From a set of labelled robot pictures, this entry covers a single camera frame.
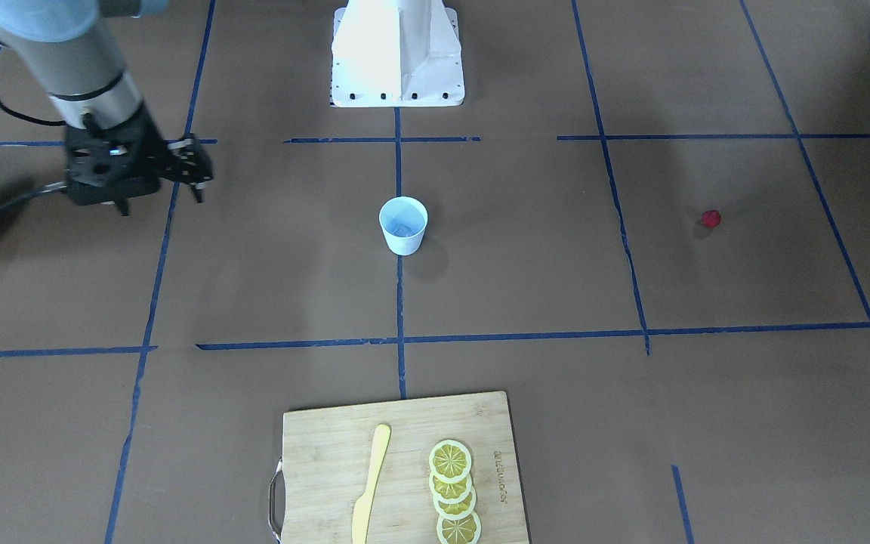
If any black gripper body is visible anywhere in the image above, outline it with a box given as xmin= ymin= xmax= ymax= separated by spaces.
xmin=63 ymin=106 xmax=167 ymax=206

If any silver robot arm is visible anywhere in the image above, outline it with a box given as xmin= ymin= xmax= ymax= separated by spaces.
xmin=0 ymin=1 xmax=180 ymax=216

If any light blue plastic cup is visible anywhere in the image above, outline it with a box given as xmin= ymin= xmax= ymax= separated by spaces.
xmin=378 ymin=196 xmax=428 ymax=257

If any wooden cutting board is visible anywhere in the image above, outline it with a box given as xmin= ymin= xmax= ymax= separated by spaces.
xmin=268 ymin=391 xmax=531 ymax=543

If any yellow plastic knife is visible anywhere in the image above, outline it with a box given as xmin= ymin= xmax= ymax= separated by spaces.
xmin=350 ymin=423 xmax=391 ymax=543

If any lemon slice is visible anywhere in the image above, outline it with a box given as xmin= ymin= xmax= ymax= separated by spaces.
xmin=428 ymin=472 xmax=473 ymax=504
xmin=436 ymin=512 xmax=481 ymax=544
xmin=432 ymin=490 xmax=477 ymax=521

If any red strawberry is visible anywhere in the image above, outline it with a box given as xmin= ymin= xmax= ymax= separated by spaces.
xmin=700 ymin=209 xmax=723 ymax=230

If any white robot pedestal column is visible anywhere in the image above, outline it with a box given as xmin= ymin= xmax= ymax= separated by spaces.
xmin=329 ymin=1 xmax=466 ymax=108

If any lemon slice nearest handle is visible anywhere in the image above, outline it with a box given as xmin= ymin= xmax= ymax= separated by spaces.
xmin=428 ymin=440 xmax=473 ymax=484

